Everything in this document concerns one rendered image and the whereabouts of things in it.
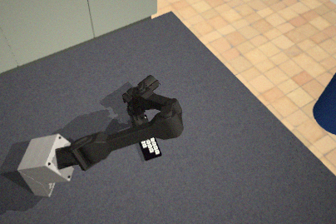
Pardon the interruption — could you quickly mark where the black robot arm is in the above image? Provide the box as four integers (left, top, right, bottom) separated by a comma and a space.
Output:
55, 75, 184, 171

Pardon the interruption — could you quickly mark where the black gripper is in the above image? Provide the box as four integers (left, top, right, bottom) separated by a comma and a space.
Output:
126, 103, 148, 127

